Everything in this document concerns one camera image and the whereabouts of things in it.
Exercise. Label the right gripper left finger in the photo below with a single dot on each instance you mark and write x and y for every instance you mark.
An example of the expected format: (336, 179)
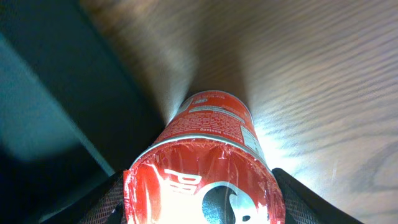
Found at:
(104, 204)

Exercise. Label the black open gift box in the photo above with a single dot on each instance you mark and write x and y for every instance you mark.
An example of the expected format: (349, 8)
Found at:
(71, 115)

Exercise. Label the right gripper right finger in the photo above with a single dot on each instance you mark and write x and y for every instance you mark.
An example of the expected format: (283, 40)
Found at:
(303, 206)

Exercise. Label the red Pringles can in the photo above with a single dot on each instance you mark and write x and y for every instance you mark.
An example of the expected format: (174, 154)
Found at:
(207, 166)

